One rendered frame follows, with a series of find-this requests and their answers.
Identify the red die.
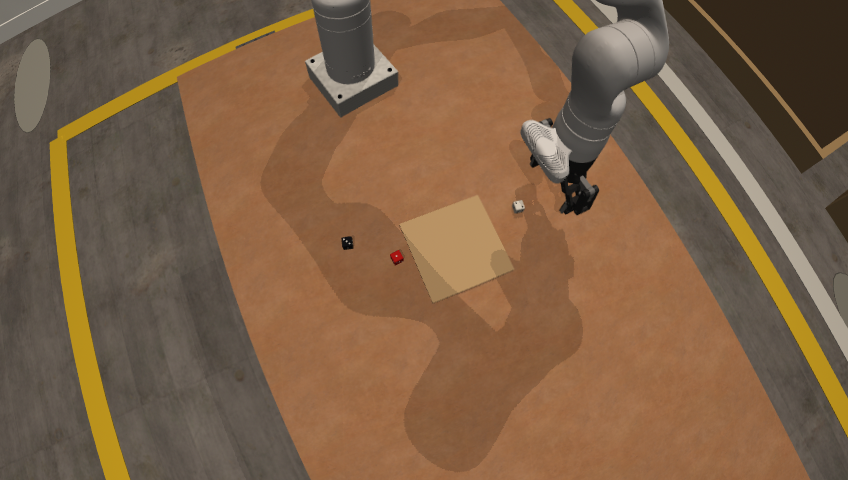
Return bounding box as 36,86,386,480
390,250,404,265

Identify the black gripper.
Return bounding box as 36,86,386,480
530,118,599,215

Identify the tan square mat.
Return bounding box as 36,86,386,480
399,195,514,303

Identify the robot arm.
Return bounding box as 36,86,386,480
311,0,669,184

